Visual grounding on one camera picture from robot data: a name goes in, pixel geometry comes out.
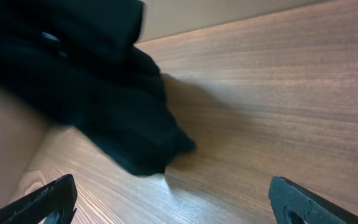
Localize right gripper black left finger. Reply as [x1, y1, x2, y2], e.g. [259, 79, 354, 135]
[0, 174, 77, 224]

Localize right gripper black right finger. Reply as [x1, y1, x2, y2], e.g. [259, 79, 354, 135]
[268, 176, 358, 224]

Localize black t-shirt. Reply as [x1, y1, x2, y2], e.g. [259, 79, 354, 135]
[0, 0, 196, 176]

